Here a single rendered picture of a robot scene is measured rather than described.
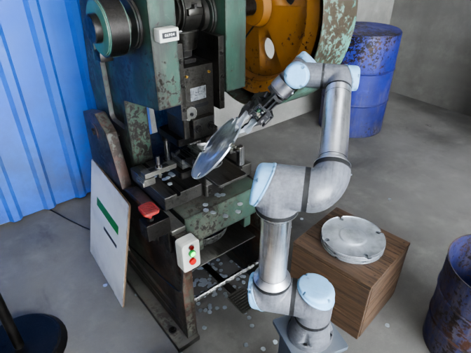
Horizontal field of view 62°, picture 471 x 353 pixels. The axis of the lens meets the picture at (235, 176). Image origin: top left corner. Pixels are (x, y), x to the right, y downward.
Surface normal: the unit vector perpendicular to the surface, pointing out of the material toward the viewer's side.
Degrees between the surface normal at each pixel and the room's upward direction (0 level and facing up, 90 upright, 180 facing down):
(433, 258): 0
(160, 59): 90
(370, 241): 0
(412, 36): 90
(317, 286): 8
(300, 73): 78
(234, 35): 90
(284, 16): 90
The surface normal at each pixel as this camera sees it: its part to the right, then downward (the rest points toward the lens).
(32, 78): 0.63, 0.42
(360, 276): 0.00, -0.84
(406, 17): -0.78, 0.33
